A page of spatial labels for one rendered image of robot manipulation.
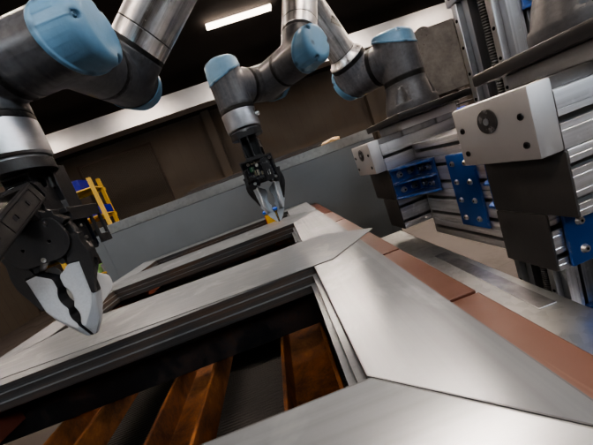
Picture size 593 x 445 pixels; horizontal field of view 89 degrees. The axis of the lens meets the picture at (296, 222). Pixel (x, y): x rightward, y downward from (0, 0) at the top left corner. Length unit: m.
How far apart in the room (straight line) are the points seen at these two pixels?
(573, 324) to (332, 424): 0.41
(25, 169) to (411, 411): 0.42
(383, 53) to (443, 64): 5.15
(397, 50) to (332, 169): 0.57
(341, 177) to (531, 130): 1.00
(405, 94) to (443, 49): 5.24
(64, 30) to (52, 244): 0.22
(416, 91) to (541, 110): 0.54
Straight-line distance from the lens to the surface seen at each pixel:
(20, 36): 0.43
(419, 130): 0.96
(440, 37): 6.25
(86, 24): 0.41
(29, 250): 0.44
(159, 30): 0.52
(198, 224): 1.40
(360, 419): 0.21
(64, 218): 0.42
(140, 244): 1.49
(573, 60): 0.57
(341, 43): 1.04
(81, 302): 0.44
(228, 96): 0.68
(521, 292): 0.63
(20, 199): 0.42
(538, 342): 0.28
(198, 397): 0.64
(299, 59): 0.66
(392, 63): 1.00
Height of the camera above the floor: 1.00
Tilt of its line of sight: 9 degrees down
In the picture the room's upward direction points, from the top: 20 degrees counter-clockwise
